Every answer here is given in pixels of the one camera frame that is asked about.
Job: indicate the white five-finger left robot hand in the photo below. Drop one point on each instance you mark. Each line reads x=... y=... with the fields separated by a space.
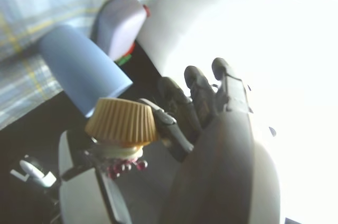
x=224 y=168

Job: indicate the dark berry topped toy cupcake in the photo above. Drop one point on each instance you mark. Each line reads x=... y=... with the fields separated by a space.
x=121 y=123

